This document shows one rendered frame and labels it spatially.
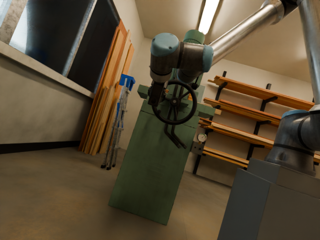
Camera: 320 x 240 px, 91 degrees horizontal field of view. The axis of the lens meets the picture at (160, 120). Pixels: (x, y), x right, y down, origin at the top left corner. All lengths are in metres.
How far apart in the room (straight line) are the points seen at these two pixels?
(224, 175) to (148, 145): 2.88
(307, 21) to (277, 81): 3.65
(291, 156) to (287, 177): 0.11
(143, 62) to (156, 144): 3.09
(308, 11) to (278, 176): 0.63
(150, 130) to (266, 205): 0.77
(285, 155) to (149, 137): 0.78
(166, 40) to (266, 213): 0.72
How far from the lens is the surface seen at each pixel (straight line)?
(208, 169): 3.76
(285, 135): 0.92
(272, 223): 0.81
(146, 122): 1.17
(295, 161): 0.89
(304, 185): 0.86
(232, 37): 0.83
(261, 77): 4.36
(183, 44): 0.59
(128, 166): 1.21
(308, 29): 0.89
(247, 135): 3.36
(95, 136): 2.47
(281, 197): 0.80
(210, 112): 1.23
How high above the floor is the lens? 0.60
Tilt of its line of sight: 5 degrees up
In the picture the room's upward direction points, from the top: 18 degrees clockwise
